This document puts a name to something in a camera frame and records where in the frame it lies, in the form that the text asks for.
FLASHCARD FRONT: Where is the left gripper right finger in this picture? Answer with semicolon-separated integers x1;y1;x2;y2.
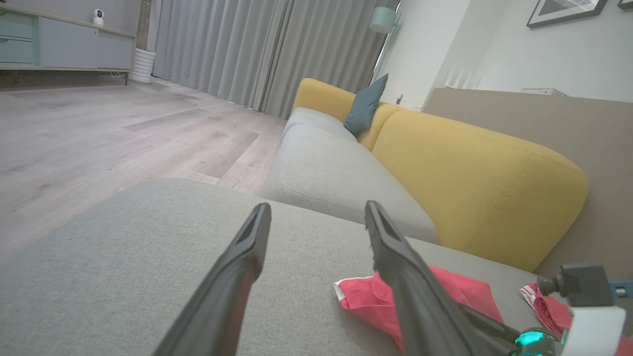
365;200;517;356

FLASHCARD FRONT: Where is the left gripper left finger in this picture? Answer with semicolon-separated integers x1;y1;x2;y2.
153;203;272;356

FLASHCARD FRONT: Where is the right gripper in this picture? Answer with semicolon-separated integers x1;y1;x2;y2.
460;306;564;356

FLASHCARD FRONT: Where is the red and white sports jersey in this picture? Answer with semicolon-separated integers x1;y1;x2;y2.
334;266;633;356

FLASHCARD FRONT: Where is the large grey sofa ottoman cushion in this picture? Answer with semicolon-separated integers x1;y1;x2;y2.
0;178;544;356

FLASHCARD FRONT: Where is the yellow sofa backrest cushion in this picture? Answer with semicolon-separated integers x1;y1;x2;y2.
293;78;407;152
372;110;589;273

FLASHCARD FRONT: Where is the grey sofa seat cushion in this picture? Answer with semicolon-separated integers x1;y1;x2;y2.
282;107;358;145
260;124;439;244

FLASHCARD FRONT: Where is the teal throw pillow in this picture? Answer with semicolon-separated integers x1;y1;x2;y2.
344;74;389;137

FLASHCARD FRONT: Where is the white slatted rack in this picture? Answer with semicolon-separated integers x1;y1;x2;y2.
444;64;483;91

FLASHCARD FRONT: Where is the white ribbed plant pot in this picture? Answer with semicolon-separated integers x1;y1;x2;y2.
129;47;157;84

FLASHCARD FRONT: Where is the grey pleated curtain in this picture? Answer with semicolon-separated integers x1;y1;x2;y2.
152;0;402;120

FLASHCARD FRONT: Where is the floor lamp with teal shade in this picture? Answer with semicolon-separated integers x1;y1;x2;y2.
368;6;403;85

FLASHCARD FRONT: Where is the grey and teal TV cabinet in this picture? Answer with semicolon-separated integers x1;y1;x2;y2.
0;4;137;86

